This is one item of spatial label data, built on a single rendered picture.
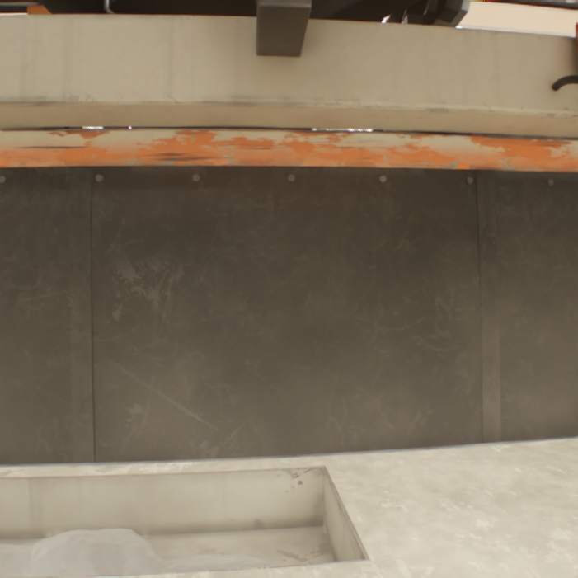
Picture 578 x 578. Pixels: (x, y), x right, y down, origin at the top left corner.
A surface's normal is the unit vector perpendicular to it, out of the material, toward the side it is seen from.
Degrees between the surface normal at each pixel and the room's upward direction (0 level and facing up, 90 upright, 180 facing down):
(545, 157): 90
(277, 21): 180
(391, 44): 90
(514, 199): 90
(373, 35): 90
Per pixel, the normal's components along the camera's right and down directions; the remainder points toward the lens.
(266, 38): 0.02, 1.00
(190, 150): 0.09, -0.03
